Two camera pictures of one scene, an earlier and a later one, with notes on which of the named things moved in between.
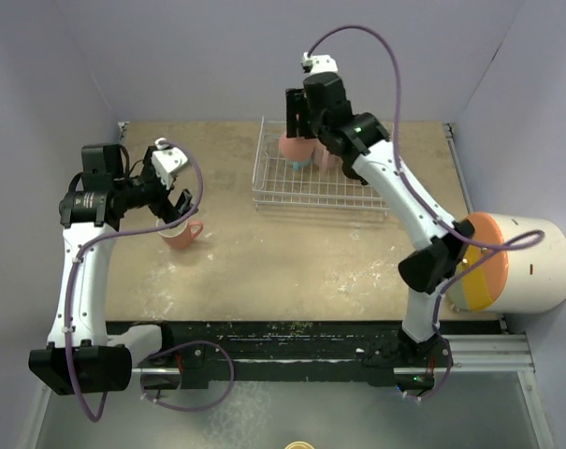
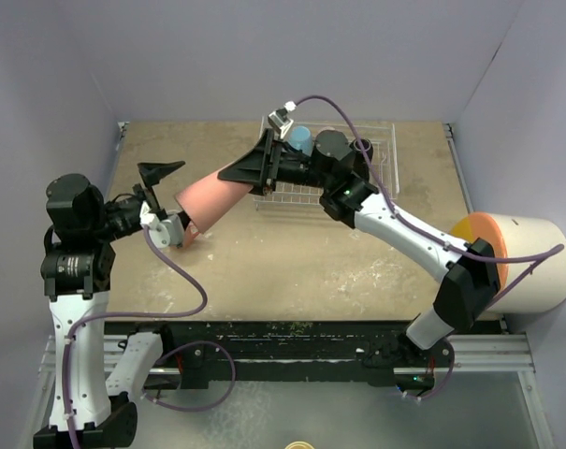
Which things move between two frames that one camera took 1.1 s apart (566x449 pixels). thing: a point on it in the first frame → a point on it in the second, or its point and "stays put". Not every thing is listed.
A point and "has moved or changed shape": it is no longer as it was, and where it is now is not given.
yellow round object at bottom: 299,445 stays put
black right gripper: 296,105 → 261,166
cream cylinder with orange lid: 513,264 stays put
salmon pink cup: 297,148 has moved or changed shape
